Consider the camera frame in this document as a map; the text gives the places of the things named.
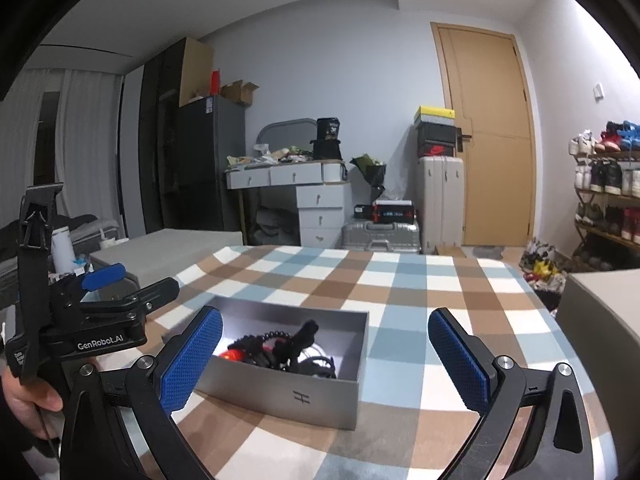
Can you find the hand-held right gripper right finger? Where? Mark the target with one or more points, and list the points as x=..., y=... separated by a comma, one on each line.
x=460, y=360

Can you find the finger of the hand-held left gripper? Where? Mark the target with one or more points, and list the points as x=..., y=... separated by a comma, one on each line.
x=155, y=292
x=105, y=276

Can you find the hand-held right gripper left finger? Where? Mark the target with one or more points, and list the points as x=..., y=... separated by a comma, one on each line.
x=192, y=360

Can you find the red round hair clip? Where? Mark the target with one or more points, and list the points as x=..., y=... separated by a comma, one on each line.
x=231, y=356

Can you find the grey cardboard box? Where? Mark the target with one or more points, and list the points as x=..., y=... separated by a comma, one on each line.
x=280, y=400

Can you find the black fabric scrunchie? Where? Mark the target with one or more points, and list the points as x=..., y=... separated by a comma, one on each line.
x=302, y=335

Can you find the person's left hand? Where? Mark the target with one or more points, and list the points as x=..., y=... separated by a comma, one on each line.
x=30, y=400

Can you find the grey upholstered bench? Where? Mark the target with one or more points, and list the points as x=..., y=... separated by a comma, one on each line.
x=170, y=250

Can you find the white bottle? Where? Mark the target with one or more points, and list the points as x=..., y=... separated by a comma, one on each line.
x=62, y=250

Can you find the white curtains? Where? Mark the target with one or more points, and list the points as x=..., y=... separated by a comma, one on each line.
x=95, y=150

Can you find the grey sofa back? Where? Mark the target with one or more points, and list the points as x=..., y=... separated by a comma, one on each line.
x=600, y=340

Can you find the grey refrigerator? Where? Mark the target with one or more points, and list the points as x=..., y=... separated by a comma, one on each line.
x=210, y=160

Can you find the silver suitcase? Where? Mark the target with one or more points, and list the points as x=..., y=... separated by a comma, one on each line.
x=380, y=235

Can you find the dark wardrobe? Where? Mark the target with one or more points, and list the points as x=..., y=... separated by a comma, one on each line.
x=160, y=135

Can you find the white suitcase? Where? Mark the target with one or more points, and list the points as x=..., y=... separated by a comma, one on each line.
x=440, y=205

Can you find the black and red box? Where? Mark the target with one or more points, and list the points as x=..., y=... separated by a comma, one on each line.
x=395, y=211

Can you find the wooden shoe rack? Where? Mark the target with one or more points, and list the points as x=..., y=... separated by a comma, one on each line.
x=585, y=230

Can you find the white dressing table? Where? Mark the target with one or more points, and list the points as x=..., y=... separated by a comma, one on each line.
x=310, y=200

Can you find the grey arched mirror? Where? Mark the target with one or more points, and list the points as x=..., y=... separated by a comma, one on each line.
x=280, y=135

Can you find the wrapped flower bouquet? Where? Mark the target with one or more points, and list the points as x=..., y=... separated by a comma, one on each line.
x=372, y=172

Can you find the black shoe box red logo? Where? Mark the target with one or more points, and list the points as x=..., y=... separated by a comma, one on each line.
x=439, y=150

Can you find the open cardboard box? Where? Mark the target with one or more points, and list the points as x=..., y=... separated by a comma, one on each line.
x=237, y=92

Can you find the wooden door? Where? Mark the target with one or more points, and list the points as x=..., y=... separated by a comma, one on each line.
x=485, y=135

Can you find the black bag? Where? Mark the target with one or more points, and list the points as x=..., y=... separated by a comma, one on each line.
x=327, y=140

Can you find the shoe rack with shoes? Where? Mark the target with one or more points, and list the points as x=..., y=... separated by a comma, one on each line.
x=610, y=180

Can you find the yellow shoe box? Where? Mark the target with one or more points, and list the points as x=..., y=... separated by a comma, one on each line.
x=434, y=116

